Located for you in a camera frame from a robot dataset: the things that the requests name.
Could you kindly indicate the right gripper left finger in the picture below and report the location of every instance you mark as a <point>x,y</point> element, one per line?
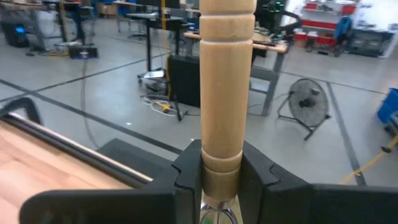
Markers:
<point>124,205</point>

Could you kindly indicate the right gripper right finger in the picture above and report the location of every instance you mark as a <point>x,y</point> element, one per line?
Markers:
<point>326,205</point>

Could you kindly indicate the black background robot arm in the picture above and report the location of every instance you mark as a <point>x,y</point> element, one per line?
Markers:
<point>273,12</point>

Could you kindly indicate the black floor fan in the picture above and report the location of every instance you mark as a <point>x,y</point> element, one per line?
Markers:
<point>308,104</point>

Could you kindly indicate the black tripod leg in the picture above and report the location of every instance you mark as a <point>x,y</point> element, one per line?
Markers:
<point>178,107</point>

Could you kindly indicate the blue storage bin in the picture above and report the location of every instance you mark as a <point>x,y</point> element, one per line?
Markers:
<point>388,105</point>

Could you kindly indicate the black equipment box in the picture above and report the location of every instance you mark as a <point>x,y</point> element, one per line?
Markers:
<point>183,81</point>

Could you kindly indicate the black storage cabinet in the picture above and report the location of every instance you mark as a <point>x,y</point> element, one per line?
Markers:
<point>370,43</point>

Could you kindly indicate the blue jacket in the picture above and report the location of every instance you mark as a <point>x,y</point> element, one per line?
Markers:
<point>343,28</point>

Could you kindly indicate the red bin shelf rack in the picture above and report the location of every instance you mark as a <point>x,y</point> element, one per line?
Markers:
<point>323,23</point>

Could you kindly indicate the black desk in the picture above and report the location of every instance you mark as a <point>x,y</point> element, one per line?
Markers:
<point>155,18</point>

